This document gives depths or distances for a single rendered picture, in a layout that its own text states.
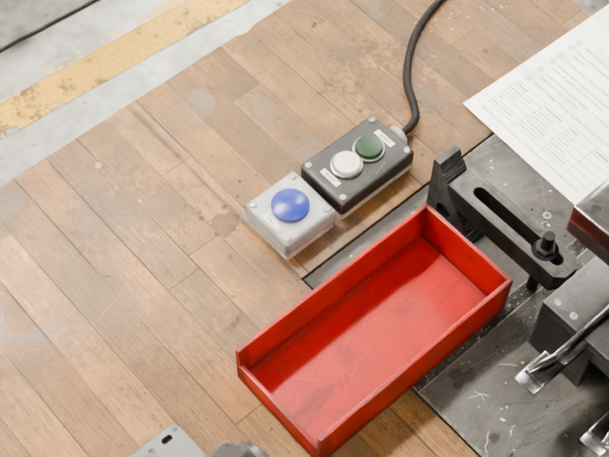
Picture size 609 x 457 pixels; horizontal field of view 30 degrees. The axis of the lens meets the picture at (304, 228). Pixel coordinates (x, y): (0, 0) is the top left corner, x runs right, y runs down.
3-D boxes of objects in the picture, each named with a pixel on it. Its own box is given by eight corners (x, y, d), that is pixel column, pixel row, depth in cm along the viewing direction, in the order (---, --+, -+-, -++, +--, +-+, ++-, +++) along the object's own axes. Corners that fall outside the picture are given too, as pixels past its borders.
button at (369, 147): (349, 155, 122) (350, 144, 121) (369, 140, 123) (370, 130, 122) (367, 171, 121) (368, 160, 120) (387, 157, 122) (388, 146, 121)
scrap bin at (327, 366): (236, 376, 110) (234, 349, 105) (420, 233, 119) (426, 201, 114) (319, 465, 106) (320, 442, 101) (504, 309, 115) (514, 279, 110)
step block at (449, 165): (425, 208, 121) (433, 159, 113) (444, 192, 122) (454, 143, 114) (468, 247, 118) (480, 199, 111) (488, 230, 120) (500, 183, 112)
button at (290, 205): (263, 211, 118) (262, 200, 117) (292, 190, 120) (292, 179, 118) (288, 236, 117) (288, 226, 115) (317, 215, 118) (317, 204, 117)
